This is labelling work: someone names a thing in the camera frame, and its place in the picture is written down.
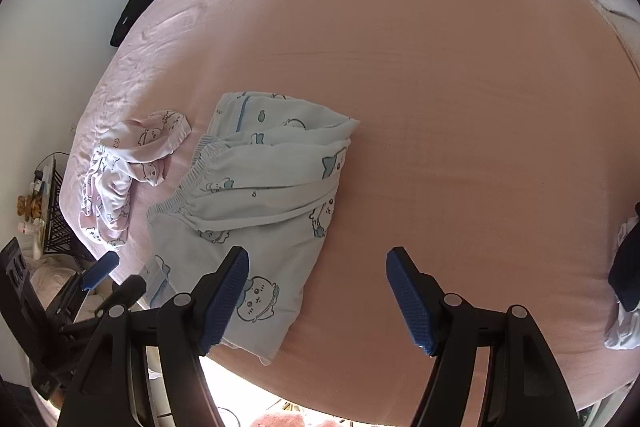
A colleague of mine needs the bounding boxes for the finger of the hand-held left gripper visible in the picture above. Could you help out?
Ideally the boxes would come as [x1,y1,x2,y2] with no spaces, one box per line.
[60,276,148,343]
[47,251,122,325]

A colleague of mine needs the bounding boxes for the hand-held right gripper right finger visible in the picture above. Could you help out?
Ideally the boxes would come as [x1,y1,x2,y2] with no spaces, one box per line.
[385,247,582,427]

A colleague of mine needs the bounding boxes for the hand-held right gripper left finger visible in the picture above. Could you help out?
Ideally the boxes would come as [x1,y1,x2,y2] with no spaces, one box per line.
[57,246,251,427]

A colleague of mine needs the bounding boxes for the white cartoon-print pajama pants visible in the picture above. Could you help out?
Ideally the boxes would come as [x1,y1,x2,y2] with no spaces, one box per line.
[145,91,362,365]

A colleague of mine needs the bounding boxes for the pale blue thin shirt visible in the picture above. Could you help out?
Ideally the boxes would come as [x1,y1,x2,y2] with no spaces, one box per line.
[602,216,640,352]

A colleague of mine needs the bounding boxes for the navy garment with white stripes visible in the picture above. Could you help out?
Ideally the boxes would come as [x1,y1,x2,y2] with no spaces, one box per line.
[607,202,640,312]

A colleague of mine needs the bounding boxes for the black plastic crate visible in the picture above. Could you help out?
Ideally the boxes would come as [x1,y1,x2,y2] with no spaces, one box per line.
[34,151,103,269]

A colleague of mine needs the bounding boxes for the brown bear toy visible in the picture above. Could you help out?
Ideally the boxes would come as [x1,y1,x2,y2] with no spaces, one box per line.
[15,194,45,219]

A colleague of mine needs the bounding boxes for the pink fluffy plush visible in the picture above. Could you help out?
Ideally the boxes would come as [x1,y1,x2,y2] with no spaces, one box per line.
[247,411,308,427]

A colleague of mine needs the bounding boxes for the pink cartoon print pajamas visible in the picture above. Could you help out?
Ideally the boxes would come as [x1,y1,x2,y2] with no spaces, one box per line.
[79,108,192,252]

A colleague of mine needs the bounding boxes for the bed with pink sheet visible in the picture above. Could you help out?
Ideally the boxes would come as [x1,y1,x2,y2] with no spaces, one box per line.
[57,0,640,427]

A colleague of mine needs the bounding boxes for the black bag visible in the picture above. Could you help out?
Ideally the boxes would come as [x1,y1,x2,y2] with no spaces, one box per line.
[110,0,157,48]

